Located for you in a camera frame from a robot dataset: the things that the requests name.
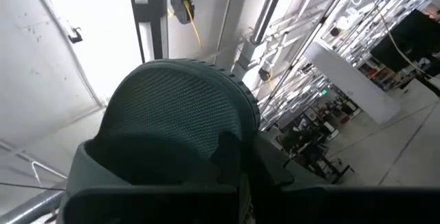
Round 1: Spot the green rubber slide sandal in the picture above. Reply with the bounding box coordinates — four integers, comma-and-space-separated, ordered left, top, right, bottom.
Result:
56, 58, 262, 224

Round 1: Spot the cluttered workbench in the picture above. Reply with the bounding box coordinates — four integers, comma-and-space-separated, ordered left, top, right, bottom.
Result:
278, 96, 355, 183

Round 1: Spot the grey metal pipe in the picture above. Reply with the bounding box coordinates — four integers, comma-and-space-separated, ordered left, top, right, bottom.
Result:
0, 189, 66, 224

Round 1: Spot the white column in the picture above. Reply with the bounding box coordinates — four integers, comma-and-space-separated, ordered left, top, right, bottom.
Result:
304, 41, 402, 125

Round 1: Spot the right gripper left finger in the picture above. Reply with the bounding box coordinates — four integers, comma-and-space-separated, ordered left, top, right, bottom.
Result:
63, 131, 244, 224

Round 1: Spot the black cord reel yellow cable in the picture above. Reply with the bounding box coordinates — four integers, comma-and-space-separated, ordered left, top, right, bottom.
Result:
168, 0, 204, 48

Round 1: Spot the large black panel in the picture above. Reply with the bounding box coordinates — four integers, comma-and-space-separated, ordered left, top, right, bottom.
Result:
369, 9, 440, 74

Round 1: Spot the black ceiling beam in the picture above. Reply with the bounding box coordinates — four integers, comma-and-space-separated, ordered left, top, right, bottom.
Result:
126, 0, 169, 63

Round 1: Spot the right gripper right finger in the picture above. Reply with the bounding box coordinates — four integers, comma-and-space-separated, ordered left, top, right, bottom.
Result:
247, 133, 440, 224

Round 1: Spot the black wall hook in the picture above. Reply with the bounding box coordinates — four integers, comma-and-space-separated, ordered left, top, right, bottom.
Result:
67, 27, 84, 45

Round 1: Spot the silver conduit pipe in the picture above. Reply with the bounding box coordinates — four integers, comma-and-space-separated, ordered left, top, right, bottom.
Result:
249, 0, 289, 45

